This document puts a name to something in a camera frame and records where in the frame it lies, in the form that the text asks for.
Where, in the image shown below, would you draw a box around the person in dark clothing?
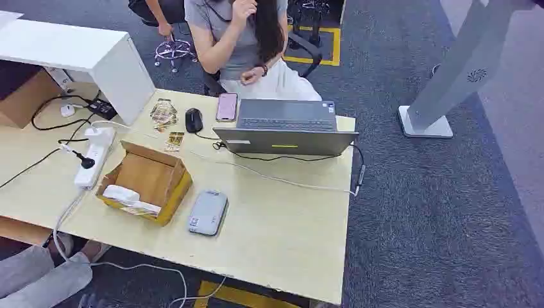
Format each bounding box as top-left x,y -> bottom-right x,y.
128,0 -> 188,39

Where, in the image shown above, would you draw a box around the black computer mouse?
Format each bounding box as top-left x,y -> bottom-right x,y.
185,107 -> 205,134

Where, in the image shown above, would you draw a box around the black chair base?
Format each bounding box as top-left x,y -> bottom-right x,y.
287,0 -> 346,48

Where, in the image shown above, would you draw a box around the black laptop cable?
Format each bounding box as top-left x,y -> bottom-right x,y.
194,132 -> 367,188

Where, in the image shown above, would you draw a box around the white power strip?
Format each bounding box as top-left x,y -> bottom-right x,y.
74,126 -> 117,191

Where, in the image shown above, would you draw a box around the black power adapter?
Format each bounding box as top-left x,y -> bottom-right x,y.
87,99 -> 118,121

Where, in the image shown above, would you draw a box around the thin white cable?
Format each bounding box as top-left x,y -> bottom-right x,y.
190,150 -> 359,198

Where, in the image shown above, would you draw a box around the seated person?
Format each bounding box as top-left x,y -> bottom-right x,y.
184,0 -> 323,102

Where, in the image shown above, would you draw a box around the person's legs in grey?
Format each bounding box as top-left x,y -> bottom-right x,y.
0,232 -> 112,308

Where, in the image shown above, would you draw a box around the small yellow printed card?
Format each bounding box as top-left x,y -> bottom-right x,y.
164,131 -> 185,153

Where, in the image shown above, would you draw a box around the wooden card box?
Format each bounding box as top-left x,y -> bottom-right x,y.
95,139 -> 194,227

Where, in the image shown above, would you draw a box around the white floor stand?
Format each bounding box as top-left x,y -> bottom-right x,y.
397,0 -> 537,139

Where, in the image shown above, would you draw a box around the black plug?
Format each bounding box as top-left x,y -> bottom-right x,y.
70,150 -> 96,170

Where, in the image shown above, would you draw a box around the grey rectangular device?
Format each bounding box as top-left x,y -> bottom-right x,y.
187,189 -> 230,237

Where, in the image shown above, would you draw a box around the white cabinet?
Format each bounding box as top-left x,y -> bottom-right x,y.
0,11 -> 157,126

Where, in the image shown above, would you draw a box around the thick white power cord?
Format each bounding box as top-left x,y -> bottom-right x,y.
52,189 -> 227,308

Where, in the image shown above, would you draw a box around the grey laptop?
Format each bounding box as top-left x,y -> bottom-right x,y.
212,98 -> 361,157

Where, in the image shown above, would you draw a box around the brown cardboard box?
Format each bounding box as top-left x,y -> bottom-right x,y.
0,69 -> 65,130

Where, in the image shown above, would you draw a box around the black power cable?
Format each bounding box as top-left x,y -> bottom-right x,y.
0,90 -> 103,191

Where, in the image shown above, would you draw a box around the chrome stool base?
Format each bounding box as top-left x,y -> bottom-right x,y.
153,35 -> 199,74

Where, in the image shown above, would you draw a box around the yellow floor tape strip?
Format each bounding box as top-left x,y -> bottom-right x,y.
192,280 -> 300,308

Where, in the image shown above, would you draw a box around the yellow floor tape square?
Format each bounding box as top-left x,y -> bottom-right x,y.
283,24 -> 342,67

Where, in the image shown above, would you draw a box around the white wrapped card pack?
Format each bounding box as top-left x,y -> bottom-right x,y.
102,184 -> 163,216

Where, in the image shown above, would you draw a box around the pink smartphone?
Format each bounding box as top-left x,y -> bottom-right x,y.
215,92 -> 239,123

